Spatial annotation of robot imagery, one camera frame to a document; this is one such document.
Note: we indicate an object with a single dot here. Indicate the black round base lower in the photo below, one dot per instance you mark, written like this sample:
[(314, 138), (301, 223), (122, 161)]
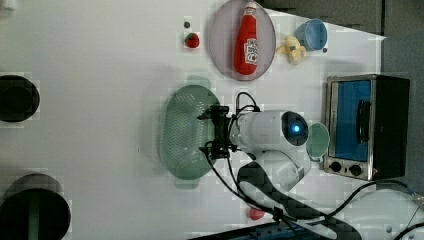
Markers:
[(34, 208)]

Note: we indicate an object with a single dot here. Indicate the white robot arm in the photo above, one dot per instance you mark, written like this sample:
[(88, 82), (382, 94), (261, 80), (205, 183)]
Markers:
[(277, 142)]

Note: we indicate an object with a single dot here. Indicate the green plastic strainer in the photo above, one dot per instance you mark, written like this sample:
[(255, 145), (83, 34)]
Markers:
[(182, 133)]

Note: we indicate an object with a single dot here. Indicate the grey round plate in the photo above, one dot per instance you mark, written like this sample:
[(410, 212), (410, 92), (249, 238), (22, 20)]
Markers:
[(222, 35)]

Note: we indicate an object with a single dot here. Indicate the red ketchup bottle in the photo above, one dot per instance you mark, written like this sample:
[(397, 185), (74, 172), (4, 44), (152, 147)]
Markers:
[(246, 47)]

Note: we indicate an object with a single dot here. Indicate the black round base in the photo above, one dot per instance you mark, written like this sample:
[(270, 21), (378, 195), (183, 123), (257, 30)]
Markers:
[(34, 208), (19, 98)]

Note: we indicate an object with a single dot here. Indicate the yellow toy banana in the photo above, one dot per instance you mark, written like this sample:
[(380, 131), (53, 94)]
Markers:
[(293, 49)]

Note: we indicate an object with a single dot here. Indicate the red toy strawberry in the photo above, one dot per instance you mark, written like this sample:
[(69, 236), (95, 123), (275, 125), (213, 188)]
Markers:
[(192, 40)]

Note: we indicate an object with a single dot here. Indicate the black round base upper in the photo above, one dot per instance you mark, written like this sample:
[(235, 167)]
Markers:
[(19, 98)]

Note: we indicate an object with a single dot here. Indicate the black silver toaster oven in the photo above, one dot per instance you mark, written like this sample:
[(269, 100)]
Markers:
[(367, 119)]

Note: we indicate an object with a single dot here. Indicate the red toy apple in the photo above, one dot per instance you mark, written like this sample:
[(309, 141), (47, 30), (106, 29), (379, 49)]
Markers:
[(255, 214)]

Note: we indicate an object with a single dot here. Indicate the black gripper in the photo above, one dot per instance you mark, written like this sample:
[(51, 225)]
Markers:
[(221, 145)]

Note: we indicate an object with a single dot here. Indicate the green mug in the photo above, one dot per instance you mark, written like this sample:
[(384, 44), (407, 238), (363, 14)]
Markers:
[(318, 142)]

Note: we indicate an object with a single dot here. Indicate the blue cup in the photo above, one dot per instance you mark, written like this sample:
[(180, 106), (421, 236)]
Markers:
[(312, 35)]

